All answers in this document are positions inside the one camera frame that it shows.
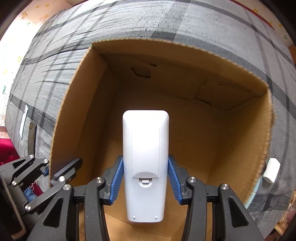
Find small white charger cube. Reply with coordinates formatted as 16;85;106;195
263;158;280;184

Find white remote control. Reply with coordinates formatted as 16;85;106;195
122;110;169;223

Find dark label on sheet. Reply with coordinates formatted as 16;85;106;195
28;121;37;155

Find white tag on sheet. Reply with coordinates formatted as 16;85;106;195
19;105;29;139

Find brown cardboard box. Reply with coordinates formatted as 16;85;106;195
50;39;273;240

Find grey plaid bed sheet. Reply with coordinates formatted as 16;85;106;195
5;1;295;237

